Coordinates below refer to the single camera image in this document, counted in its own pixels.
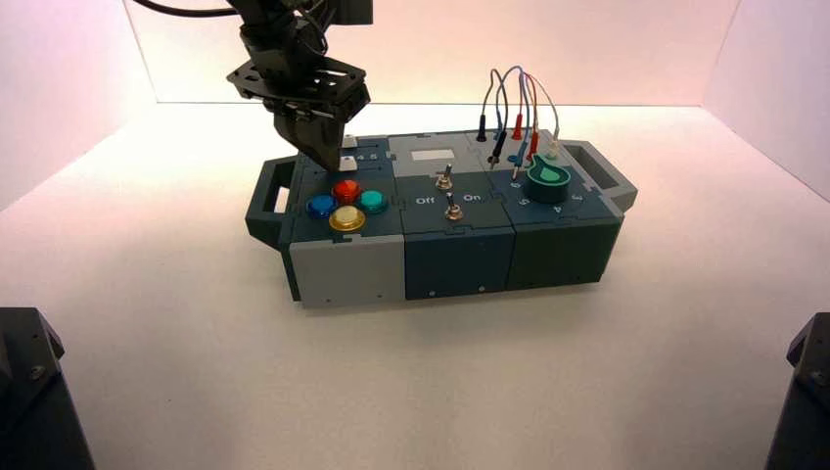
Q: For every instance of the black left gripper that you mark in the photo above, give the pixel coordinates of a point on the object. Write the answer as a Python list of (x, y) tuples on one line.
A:
[(305, 84)]

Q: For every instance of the white slider knob up arrow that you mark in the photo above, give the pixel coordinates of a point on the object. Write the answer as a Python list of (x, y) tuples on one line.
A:
[(349, 164)]

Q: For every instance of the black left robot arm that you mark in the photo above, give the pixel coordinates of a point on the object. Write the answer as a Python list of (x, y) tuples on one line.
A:
[(279, 29)]

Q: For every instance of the white slider knob down arrow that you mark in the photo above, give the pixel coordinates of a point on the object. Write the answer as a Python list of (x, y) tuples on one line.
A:
[(351, 140)]

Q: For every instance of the red round push button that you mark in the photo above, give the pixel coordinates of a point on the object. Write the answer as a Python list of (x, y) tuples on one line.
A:
[(345, 191)]

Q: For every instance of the blue round push button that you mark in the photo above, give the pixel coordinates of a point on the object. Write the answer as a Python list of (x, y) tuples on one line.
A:
[(321, 206)]

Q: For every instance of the green round push button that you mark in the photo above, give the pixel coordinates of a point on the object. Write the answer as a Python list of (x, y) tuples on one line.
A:
[(373, 201)]

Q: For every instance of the yellow round push button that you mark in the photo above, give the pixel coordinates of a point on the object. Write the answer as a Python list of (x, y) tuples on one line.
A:
[(347, 218)]

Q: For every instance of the white display screen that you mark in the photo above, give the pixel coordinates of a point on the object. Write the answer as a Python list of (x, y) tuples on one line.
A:
[(433, 155)]

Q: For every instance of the blue grey control box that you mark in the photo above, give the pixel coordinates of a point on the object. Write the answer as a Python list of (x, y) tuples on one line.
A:
[(454, 259)]

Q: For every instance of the green rotary knob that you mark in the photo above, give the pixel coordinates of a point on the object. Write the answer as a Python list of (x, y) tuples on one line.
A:
[(548, 185)]

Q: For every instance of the metal toggle switch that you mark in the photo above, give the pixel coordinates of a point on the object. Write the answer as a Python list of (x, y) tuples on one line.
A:
[(453, 211), (445, 179)]

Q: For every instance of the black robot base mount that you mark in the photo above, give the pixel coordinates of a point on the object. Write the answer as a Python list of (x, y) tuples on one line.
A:
[(32, 402), (804, 402)]

